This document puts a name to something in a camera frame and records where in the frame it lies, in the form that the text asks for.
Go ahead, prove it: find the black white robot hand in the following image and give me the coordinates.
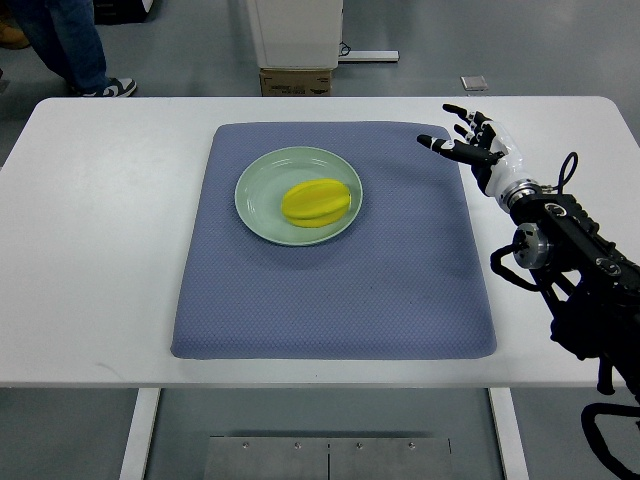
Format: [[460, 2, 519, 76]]
[[417, 104, 541, 213]]

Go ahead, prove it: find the yellow starfruit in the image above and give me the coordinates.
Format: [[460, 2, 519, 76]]
[[281, 178, 351, 228]]

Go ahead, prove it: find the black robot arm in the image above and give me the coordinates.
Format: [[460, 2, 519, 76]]
[[490, 153, 639, 396]]

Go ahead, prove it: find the small grey floor plate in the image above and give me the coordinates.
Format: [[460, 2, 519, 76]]
[[460, 75, 489, 92]]

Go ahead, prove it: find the light green plate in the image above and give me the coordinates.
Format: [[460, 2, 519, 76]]
[[235, 147, 363, 246]]

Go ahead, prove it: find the metal floor plate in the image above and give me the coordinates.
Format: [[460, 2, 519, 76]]
[[204, 436, 454, 479]]

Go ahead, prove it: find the blue quilted mat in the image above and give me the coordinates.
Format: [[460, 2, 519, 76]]
[[171, 122, 496, 360]]

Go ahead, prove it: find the cardboard box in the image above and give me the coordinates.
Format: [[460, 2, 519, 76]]
[[259, 69, 332, 97]]

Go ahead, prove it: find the white cabinet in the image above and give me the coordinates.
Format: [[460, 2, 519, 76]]
[[245, 0, 343, 70]]

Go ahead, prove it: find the white navy sneaker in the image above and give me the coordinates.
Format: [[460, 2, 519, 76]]
[[70, 78, 137, 98]]

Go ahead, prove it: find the black bin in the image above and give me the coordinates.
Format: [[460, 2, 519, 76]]
[[93, 0, 155, 25]]

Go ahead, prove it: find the person leg in jeans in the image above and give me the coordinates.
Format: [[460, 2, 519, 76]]
[[7, 0, 109, 94]]

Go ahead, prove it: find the tan boot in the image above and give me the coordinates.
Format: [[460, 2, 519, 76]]
[[0, 21, 30, 50]]

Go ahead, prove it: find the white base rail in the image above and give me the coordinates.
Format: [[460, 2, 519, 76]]
[[338, 50, 400, 63]]

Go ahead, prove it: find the white table frame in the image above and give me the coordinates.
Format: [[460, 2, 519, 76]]
[[119, 388, 530, 479]]

